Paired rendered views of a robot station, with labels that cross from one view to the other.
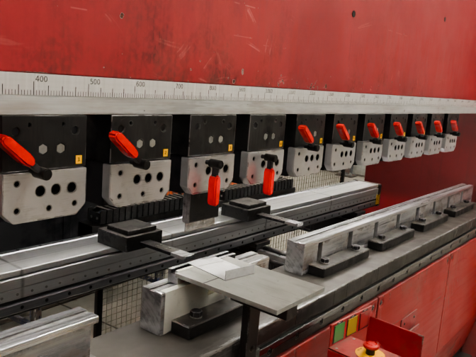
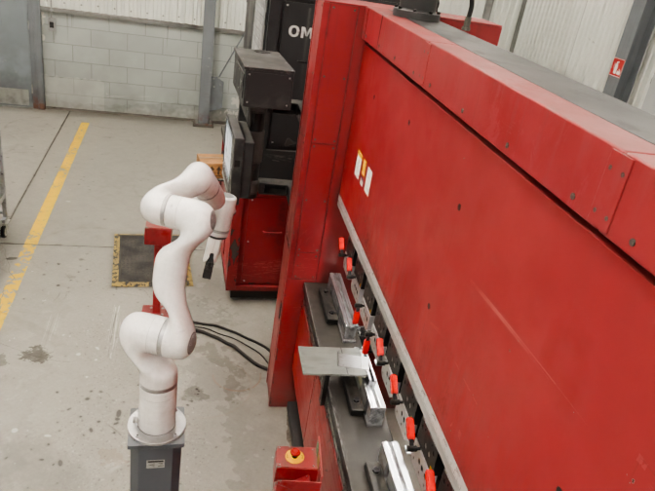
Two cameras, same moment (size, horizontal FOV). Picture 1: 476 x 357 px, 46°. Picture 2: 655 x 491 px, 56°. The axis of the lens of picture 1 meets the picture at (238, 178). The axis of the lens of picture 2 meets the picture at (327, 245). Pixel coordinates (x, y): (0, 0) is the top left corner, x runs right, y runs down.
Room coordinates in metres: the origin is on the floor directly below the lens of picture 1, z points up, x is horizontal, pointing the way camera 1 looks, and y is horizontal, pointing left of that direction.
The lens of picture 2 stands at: (2.42, -1.71, 2.52)
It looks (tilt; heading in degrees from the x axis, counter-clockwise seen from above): 26 degrees down; 130
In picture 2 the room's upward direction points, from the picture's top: 9 degrees clockwise
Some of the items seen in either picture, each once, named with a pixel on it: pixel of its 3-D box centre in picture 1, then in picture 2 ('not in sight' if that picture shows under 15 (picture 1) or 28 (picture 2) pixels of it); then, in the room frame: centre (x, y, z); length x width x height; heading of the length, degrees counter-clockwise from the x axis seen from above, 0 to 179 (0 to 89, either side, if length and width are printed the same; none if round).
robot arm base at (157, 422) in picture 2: not in sight; (157, 403); (1.05, -0.80, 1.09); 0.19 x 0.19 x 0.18
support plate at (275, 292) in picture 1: (249, 282); (331, 360); (1.15, -0.04, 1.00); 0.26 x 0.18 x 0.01; 53
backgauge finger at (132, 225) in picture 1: (150, 240); not in sight; (1.34, 0.20, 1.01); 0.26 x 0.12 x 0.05; 53
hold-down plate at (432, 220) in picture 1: (430, 221); not in sight; (2.32, -0.82, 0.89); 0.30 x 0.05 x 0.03; 143
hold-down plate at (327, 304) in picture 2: not in sight; (327, 305); (0.72, 0.39, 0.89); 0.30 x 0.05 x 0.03; 143
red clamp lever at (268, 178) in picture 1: (267, 173); (367, 343); (1.32, -0.07, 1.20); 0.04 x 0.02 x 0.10; 53
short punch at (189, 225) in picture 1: (201, 207); not in sight; (1.24, 0.08, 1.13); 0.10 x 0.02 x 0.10; 143
